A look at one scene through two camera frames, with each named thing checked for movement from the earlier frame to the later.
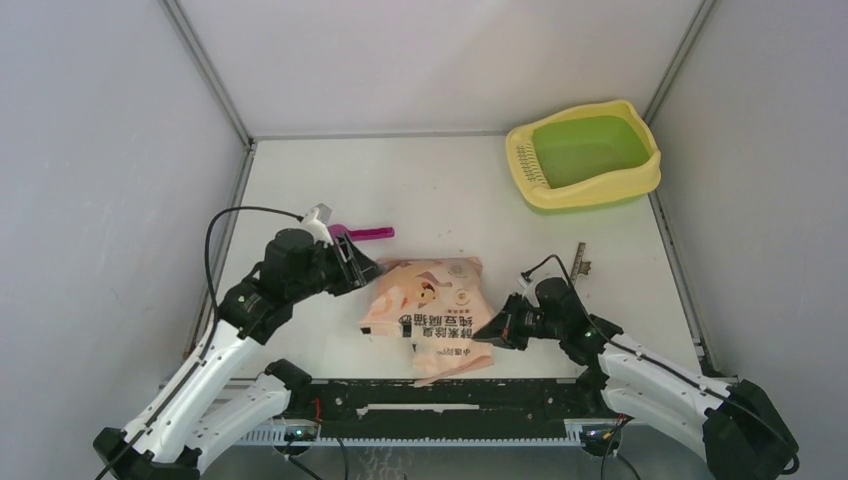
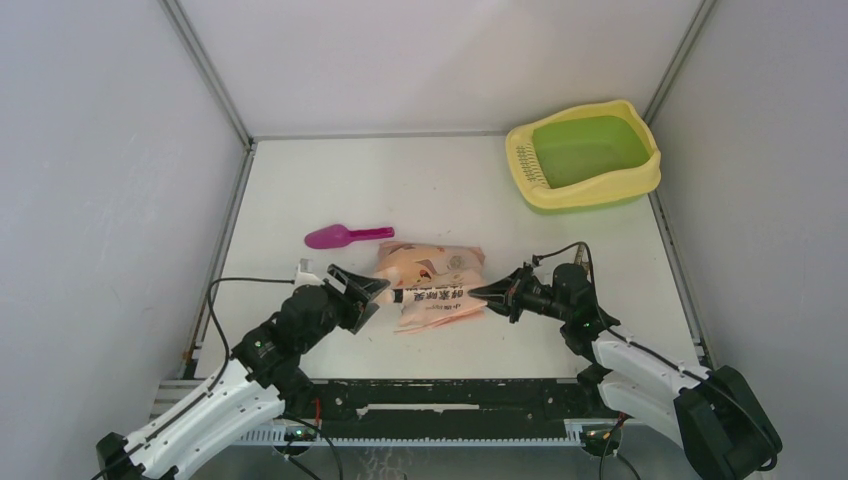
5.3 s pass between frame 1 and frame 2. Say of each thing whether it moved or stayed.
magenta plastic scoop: stayed
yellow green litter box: stayed
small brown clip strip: stayed
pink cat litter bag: moved
